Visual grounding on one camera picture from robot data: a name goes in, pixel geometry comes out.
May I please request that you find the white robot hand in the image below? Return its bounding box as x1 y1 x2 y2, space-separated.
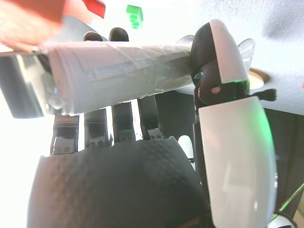
26 19 277 228

